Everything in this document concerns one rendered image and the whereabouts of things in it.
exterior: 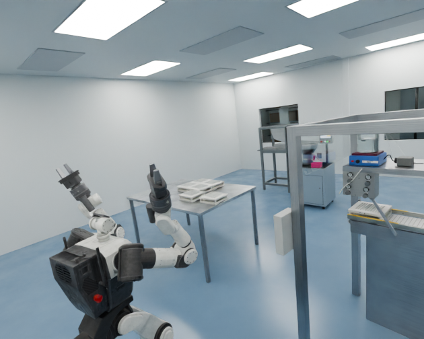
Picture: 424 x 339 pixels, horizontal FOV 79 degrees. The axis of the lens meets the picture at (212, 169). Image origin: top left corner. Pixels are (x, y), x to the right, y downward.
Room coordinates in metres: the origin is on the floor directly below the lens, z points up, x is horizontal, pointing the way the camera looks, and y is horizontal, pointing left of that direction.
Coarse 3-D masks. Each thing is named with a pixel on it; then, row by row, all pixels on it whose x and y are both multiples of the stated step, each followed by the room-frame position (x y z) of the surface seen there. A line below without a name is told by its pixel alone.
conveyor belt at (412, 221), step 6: (390, 216) 1.90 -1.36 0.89; (396, 216) 1.89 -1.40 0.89; (402, 216) 1.87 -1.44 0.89; (348, 222) 1.95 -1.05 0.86; (366, 222) 1.85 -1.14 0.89; (396, 222) 1.78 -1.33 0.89; (402, 222) 1.77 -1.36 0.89; (408, 222) 1.76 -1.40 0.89; (414, 222) 1.75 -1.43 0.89; (420, 222) 1.74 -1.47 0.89; (396, 228) 1.70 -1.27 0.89
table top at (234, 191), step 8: (168, 184) 4.08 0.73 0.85; (176, 184) 4.02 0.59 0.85; (232, 184) 3.62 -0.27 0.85; (144, 192) 3.73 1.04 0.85; (176, 192) 3.52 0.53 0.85; (208, 192) 3.34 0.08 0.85; (224, 192) 3.25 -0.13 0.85; (232, 192) 3.21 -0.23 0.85; (240, 192) 3.17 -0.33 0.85; (136, 200) 3.43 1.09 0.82; (144, 200) 3.30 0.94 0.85; (176, 200) 3.13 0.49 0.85; (224, 200) 2.91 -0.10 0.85; (176, 208) 2.84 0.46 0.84; (184, 208) 2.81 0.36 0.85; (192, 208) 2.78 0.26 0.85; (200, 208) 2.75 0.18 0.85; (208, 208) 2.72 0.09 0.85; (216, 208) 2.77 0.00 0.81; (200, 216) 2.58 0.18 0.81
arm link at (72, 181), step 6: (72, 174) 1.39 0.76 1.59; (60, 180) 1.40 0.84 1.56; (66, 180) 1.40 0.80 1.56; (72, 180) 1.40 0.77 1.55; (78, 180) 1.41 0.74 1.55; (66, 186) 1.40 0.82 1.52; (72, 186) 1.39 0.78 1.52; (78, 186) 1.39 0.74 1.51; (84, 186) 1.42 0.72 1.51; (72, 192) 1.39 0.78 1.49; (78, 192) 1.39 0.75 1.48
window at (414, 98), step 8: (408, 88) 5.79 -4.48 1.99; (416, 88) 5.69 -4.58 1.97; (392, 96) 5.98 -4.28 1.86; (400, 96) 5.88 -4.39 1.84; (408, 96) 5.78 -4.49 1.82; (416, 96) 5.69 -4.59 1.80; (392, 104) 5.98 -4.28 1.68; (400, 104) 5.87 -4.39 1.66; (408, 104) 5.78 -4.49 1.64; (416, 104) 5.68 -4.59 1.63; (384, 136) 6.08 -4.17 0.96; (392, 136) 5.97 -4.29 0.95; (400, 136) 5.86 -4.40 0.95; (408, 136) 5.77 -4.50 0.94; (416, 136) 5.67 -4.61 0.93
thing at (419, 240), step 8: (352, 224) 1.91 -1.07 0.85; (360, 224) 1.87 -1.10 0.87; (368, 224) 1.83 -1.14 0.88; (360, 232) 1.87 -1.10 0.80; (368, 232) 1.83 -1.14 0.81; (376, 232) 1.79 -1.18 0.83; (384, 232) 1.75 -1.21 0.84; (400, 232) 1.67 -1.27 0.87; (408, 232) 1.64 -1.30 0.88; (392, 240) 1.71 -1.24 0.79; (400, 240) 1.67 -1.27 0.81; (408, 240) 1.64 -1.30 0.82; (416, 240) 1.61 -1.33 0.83
